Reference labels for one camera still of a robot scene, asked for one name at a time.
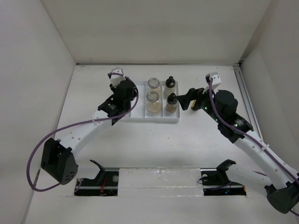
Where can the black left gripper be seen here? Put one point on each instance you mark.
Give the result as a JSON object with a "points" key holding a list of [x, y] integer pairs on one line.
{"points": [[112, 88]]}

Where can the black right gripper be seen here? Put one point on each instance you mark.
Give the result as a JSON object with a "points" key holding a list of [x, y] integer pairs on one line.
{"points": [[185, 100]]}

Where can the yellow bottle beige cap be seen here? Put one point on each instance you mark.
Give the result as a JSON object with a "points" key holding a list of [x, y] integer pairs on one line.
{"points": [[195, 106]]}

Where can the black-cap bottle tan powder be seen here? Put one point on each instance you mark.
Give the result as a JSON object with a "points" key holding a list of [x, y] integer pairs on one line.
{"points": [[172, 103]]}

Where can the black-cap bottle white powder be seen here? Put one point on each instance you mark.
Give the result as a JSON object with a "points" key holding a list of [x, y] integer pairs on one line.
{"points": [[170, 85]]}

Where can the round glass jar silver lid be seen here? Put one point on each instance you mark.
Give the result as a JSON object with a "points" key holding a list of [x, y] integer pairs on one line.
{"points": [[154, 85]]}

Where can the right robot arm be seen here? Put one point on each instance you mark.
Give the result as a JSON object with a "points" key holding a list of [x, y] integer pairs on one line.
{"points": [[279, 183]]}

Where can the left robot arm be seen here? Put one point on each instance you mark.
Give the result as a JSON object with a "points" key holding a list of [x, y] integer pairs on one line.
{"points": [[58, 158]]}

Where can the white divided organizer tray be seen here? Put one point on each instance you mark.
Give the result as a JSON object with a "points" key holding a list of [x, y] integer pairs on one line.
{"points": [[141, 114]]}

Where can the white foam front block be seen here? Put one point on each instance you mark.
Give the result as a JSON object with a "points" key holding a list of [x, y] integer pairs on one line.
{"points": [[159, 182]]}

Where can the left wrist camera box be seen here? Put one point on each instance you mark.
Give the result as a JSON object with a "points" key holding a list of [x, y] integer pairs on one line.
{"points": [[116, 76]]}

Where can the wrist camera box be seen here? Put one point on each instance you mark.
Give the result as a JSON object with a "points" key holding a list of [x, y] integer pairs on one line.
{"points": [[116, 76], [213, 78]]}

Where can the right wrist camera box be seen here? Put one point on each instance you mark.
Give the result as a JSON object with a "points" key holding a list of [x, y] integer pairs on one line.
{"points": [[213, 78]]}

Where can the aluminium rail right side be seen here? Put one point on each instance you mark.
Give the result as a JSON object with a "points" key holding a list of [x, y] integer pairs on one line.
{"points": [[245, 97]]}

